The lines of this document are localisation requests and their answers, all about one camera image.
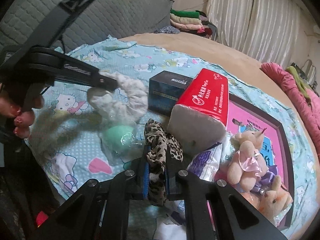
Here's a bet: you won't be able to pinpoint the purple white tissue pack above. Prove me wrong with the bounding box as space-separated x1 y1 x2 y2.
187 142 222 182

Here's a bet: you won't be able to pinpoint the green sponge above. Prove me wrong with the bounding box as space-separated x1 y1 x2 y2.
99 125 143 154

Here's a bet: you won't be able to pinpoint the leopard print scrunchie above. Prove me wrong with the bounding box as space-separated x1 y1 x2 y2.
144 119 183 206

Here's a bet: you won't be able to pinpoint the pink plush bunny toy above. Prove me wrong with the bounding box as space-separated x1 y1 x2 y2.
227 130 268 192

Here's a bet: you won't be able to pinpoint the white lace scrunchie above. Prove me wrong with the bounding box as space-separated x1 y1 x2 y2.
87 71 148 124

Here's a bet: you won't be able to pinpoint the orange plush bunny toy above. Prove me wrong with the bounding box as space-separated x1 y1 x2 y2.
241 175 293 222

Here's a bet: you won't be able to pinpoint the person's left hand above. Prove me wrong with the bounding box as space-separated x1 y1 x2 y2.
1 83 44 139

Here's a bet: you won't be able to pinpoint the Hello Kitty blue sheet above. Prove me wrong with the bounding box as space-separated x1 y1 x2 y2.
24 35 317 240

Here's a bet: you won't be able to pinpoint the red tissue pack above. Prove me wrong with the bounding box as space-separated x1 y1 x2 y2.
167 68 229 155

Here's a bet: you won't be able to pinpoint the grey quilted headboard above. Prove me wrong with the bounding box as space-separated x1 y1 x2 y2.
1 0 173 52

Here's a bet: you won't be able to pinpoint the dark box with pink book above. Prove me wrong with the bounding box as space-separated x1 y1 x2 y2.
227 94 295 197

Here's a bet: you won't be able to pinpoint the black cardboard box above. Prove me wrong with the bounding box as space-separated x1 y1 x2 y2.
148 70 193 116

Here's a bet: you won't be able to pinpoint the dark floral cloth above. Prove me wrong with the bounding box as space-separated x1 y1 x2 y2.
154 25 180 34

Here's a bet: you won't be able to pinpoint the stack of folded clothes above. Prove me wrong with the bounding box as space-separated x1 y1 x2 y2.
170 9 217 41

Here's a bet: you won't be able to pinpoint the pink quilted duvet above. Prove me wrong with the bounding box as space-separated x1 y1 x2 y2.
261 62 320 154

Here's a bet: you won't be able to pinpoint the green cloth on duvet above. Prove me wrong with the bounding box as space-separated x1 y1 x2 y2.
286 66 311 105

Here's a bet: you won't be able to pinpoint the white pleated curtains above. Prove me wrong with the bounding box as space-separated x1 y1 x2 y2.
207 0 300 67

